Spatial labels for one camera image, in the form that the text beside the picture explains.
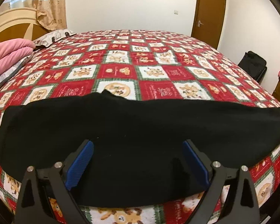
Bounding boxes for cream wooden headboard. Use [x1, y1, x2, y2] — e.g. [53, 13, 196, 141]
[0, 7, 49, 46]

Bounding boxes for grey floral pillow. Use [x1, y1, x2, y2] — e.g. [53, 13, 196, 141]
[0, 54, 33, 96]

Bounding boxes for pink folded blanket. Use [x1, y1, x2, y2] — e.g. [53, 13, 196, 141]
[0, 38, 36, 82]

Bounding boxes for black bag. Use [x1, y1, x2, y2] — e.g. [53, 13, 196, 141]
[237, 51, 267, 83]

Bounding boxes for brown wooden door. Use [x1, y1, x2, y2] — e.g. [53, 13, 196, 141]
[191, 0, 227, 50]

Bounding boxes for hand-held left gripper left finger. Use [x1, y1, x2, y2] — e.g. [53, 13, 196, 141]
[14, 139, 95, 224]

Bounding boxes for black pants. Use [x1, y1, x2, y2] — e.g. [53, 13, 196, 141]
[0, 90, 280, 208]

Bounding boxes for red printed bear bedspread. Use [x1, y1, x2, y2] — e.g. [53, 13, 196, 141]
[0, 29, 280, 224]

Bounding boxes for beige patterned curtain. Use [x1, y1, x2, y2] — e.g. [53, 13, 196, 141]
[8, 0, 68, 31]

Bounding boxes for white patterned pillow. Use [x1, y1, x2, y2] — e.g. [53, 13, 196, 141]
[33, 28, 76, 49]

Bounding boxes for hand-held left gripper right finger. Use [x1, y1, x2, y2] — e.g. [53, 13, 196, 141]
[182, 139, 263, 224]

